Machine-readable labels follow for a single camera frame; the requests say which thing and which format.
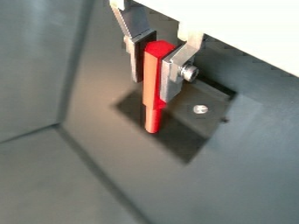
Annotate black angled bracket holder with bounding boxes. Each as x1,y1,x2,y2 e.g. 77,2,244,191
113,76,237,165

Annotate red peg object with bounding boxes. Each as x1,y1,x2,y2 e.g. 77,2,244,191
142,40,174,133

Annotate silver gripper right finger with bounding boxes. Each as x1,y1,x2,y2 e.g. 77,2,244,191
160,24,204,102

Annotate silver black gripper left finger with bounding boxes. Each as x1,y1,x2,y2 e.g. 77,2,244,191
109,0,156,82

